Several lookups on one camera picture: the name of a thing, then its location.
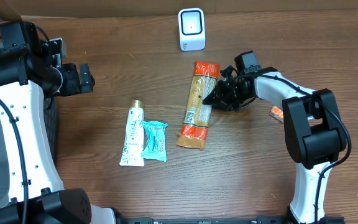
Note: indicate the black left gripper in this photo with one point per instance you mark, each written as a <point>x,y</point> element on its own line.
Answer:
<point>84,78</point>

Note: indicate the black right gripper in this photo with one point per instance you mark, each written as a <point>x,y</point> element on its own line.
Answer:
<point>221,100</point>

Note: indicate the orange spaghetti packet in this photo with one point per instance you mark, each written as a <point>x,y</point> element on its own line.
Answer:
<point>194,129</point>

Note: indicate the orange white carton box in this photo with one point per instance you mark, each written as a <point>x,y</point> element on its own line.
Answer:
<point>276,113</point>

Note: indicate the teal tissue packet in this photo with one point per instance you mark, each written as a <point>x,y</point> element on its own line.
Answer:
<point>155,147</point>

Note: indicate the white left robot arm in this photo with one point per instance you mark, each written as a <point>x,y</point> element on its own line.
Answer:
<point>31,70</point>

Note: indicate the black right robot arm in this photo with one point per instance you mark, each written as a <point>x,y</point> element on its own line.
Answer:
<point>315,136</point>

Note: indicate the white barcode scanner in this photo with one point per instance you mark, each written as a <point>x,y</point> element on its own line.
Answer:
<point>191,28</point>

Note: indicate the white gold tube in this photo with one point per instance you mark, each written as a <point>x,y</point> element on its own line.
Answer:
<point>134,138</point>

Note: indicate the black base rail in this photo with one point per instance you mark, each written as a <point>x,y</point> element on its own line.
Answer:
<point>258,220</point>

